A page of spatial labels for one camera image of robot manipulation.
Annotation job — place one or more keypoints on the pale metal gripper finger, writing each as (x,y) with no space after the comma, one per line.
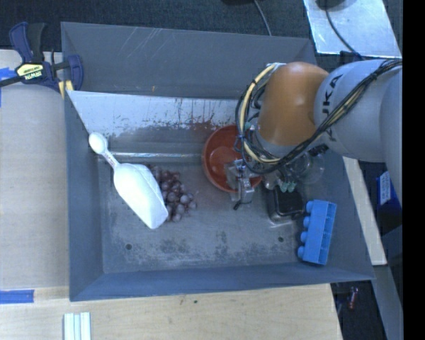
(233,190)
(247,191)

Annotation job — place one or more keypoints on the red bowl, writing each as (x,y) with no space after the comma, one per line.
(216,154)

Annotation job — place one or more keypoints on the purple toy grape bunch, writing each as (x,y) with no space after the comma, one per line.
(175,197)

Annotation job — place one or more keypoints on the grey metal bin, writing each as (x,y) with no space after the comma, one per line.
(205,246)

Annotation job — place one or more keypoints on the clear glass cup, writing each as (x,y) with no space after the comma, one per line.
(310,168)

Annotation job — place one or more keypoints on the blue toy building brick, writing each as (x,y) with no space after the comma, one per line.
(318,232)

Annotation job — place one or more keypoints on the white plastic scoop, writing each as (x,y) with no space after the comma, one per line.
(138,193)

